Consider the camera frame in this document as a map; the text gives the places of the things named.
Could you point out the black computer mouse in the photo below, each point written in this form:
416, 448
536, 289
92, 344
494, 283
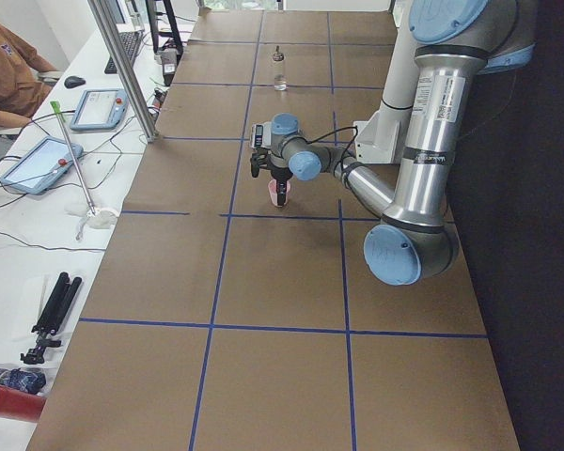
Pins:
73, 82

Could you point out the blue patterned cloth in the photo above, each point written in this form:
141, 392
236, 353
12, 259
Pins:
30, 382

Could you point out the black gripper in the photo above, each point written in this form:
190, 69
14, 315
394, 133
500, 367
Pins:
279, 175

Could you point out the blue teach pendant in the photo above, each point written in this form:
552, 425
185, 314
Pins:
99, 110
40, 167

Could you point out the metal rod green tip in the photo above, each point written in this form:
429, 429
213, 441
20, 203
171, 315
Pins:
62, 125

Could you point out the black box white label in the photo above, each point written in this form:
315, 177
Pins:
169, 60

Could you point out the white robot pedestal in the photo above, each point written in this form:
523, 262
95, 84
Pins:
381, 139

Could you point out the red cylinder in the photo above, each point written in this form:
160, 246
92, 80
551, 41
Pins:
18, 405

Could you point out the aluminium frame post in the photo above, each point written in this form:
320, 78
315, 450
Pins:
109, 31

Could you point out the far blue teach pendant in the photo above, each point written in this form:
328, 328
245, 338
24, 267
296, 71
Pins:
99, 110

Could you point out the black keyboard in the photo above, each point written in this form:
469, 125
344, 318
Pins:
131, 42

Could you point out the black folded tripod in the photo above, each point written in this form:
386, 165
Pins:
52, 317

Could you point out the person in brown shirt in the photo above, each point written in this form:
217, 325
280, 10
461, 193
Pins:
21, 93

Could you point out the clear glass sauce bottle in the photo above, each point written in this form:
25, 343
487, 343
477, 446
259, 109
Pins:
278, 68

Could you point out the near blue teach pendant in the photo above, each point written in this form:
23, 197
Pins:
40, 167

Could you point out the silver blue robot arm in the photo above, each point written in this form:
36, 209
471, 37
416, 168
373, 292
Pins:
402, 157

